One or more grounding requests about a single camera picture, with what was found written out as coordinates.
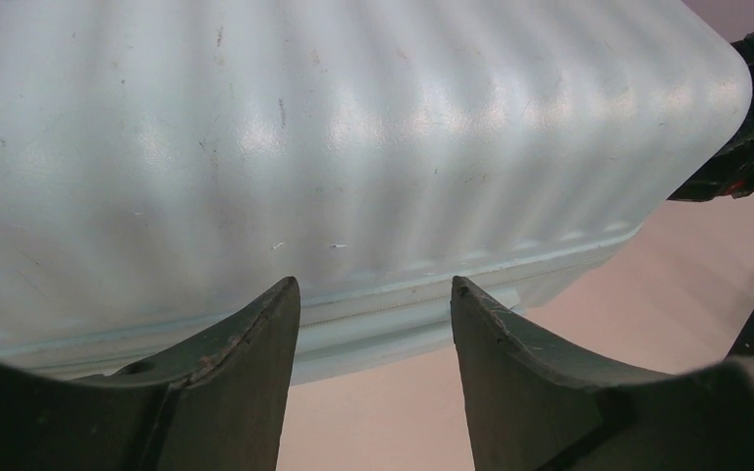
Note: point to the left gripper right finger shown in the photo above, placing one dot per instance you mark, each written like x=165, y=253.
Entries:
x=535, y=401

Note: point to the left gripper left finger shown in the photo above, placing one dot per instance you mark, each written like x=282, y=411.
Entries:
x=215, y=401

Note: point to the light blue ribbed suitcase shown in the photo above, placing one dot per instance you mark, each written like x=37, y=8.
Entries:
x=162, y=163

